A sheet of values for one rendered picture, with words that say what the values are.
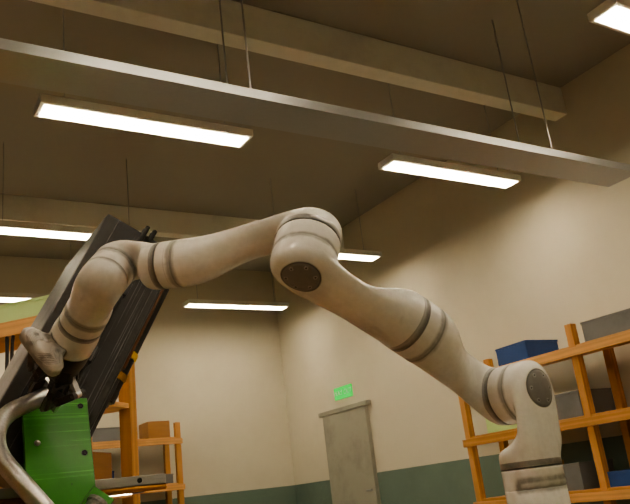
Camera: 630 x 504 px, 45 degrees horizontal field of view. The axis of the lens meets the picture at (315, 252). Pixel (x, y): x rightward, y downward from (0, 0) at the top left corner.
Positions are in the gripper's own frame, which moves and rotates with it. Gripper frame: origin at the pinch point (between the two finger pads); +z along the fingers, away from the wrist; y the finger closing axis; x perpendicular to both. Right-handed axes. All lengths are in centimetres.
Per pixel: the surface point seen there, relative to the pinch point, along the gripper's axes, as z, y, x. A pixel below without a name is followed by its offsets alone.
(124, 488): 17.9, -17.1, -14.4
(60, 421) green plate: 5.8, -3.6, -3.7
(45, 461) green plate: 7.5, -8.4, 2.1
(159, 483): 16.9, -20.2, -20.6
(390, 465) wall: 506, -46, -684
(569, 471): 237, -152, -523
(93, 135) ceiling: 297, 367, -426
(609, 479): 208, -172, -510
